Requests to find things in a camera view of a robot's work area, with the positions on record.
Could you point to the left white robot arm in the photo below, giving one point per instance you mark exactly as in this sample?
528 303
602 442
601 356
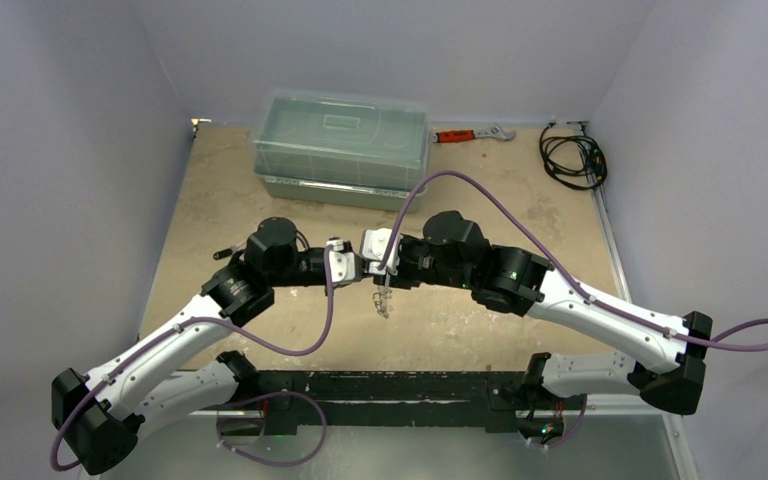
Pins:
100 415

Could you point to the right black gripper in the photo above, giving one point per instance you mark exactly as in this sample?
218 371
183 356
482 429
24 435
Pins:
385 279

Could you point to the orange handled adjustable wrench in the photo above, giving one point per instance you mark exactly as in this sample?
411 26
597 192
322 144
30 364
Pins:
491 132

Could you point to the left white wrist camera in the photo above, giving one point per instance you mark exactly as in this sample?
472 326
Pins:
344 265

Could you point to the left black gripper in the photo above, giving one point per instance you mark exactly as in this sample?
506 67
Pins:
362 266

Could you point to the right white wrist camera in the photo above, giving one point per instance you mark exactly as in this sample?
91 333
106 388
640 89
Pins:
373 247

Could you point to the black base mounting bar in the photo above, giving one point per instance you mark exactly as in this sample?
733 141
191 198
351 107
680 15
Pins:
494 401

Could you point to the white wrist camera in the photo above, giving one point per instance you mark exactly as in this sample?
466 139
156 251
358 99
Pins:
373 247
344 265

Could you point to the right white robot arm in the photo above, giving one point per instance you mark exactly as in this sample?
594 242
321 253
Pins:
657 357

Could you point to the grey plastic toolbox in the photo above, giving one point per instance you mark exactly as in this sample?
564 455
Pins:
349 150

